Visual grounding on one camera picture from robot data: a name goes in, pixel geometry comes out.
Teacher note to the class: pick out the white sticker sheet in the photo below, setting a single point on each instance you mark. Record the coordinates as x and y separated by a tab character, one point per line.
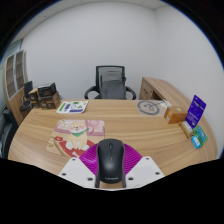
72	106

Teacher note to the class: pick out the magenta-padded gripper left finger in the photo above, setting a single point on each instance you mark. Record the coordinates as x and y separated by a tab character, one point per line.
75	171

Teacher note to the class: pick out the black leather armchair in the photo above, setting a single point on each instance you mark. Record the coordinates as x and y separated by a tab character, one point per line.
7	133

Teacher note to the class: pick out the small blue box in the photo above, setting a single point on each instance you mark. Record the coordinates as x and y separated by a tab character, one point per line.
196	142

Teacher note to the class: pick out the orange cardboard box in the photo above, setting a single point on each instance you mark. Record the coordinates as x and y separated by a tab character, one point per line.
175	115

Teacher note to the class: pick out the small black chair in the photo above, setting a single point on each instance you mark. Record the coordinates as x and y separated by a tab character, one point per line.
26	93

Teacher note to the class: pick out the small tan box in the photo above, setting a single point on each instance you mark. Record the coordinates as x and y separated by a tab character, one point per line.
186	129

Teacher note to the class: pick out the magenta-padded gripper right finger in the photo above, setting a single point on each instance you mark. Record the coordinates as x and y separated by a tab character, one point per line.
145	170

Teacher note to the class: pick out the wooden shelf unit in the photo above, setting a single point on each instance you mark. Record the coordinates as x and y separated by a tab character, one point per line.
15	76

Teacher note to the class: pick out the green flat box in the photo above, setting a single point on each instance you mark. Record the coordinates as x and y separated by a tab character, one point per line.
201	134

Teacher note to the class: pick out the black box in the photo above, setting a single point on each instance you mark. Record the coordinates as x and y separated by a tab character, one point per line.
46	89

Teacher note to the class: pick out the dark brown cardboard box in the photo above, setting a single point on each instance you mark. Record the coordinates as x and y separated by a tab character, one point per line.
50	101

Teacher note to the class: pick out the black mesh office chair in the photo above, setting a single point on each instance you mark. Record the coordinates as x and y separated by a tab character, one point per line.
111	83

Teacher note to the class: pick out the dog print mouse pad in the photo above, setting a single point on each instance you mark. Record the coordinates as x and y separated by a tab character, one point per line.
75	135

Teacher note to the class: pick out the black computer mouse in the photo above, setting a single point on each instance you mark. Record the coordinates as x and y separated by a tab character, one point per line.
110	161

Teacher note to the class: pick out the wooden side desk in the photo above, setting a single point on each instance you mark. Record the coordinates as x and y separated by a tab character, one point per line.
163	88

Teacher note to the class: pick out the white sheet with grey circle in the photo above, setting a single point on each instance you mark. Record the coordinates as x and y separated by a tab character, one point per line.
149	107

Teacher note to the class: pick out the purple standing card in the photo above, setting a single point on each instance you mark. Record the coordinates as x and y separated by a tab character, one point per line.
196	111

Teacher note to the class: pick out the small brown printed box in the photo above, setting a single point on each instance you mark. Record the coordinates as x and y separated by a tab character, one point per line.
34	96

